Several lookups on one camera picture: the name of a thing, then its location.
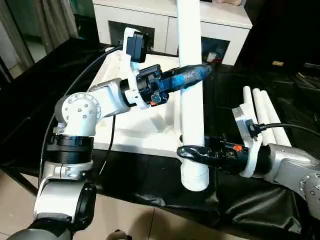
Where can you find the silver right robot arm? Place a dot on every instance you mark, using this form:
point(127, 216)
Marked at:
point(292, 162)

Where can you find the white plastic table top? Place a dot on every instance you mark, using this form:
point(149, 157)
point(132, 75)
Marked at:
point(140, 125)

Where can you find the black plastic mat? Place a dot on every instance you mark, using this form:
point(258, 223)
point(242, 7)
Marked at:
point(150, 180)

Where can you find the white cabinet with glass doors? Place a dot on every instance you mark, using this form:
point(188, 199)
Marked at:
point(140, 15)

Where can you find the small yellow label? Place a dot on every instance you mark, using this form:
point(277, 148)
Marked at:
point(277, 63)

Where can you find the dark cabinet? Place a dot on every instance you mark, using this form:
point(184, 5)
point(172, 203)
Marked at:
point(280, 30)

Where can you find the grey curtain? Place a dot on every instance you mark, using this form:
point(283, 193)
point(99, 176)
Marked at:
point(55, 22)

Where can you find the black work table frame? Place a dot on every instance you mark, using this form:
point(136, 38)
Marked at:
point(17, 177)

